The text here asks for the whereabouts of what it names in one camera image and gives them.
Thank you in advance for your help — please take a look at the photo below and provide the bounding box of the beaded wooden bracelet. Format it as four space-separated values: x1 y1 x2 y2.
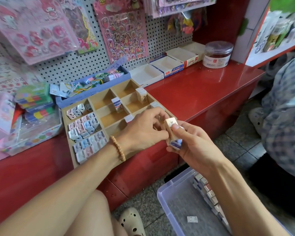
109 135 127 163

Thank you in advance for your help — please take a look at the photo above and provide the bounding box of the red patterned sticker sheet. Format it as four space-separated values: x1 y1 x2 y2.
0 44 42 96

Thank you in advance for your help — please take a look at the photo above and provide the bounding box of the white pegboard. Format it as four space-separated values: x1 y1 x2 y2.
0 0 207 87

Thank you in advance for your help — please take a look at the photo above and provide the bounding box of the black stool red cushion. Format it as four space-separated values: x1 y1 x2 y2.
249 154 295 222

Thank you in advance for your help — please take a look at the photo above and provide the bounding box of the wooden compartment tray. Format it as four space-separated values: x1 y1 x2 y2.
60 78 177 169

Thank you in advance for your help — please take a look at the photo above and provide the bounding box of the blue box of trinkets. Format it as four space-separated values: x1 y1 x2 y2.
49 56 131 109

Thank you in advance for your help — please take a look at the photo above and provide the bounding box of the person's left hand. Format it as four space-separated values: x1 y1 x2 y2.
117 107 170 155

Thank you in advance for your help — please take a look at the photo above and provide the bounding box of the white side shelf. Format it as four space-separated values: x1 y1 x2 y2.
231 0 295 68

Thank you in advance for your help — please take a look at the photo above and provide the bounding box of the tan label eraser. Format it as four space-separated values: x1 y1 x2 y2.
164 117 179 131

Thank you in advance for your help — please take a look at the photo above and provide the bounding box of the pink tray of trinkets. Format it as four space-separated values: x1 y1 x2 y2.
0 93 16 165

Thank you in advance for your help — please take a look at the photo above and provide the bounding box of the person's left cream clog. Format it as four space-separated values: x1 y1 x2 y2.
118 207 147 236

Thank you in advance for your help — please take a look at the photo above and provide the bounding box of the person's left forearm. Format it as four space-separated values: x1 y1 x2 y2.
0 145 125 236

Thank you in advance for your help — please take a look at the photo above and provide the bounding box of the person's right hand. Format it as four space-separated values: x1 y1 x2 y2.
166 120 228 179

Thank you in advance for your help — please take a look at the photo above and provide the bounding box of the clear plastic storage bin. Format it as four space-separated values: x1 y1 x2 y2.
157 167 292 236

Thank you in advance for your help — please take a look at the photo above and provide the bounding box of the clear bag of colourful toys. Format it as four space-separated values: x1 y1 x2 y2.
167 8 208 36

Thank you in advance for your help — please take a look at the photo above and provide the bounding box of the white tray box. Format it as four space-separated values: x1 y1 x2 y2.
150 55 186 79
166 42 207 68
129 63 165 88

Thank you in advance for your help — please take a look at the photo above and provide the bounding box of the red display counter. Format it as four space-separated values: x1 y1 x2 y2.
0 60 265 229

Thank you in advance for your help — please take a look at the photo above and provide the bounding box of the pink sticker pack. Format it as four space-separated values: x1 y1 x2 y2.
92 0 149 64
0 0 82 65

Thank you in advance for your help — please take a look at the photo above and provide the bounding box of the person's left leg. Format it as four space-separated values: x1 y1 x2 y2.
64 190 128 236

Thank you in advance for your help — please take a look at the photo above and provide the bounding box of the round clear plastic jar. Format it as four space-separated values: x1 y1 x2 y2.
203 41 234 69

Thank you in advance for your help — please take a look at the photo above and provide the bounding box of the green edged sticker pack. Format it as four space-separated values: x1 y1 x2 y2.
59 0 100 54

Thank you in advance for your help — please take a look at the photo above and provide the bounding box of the person's right forearm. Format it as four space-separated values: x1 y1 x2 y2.
206 160 291 236

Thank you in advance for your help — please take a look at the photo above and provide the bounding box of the stack of colourful packs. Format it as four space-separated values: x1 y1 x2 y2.
15 82 57 125

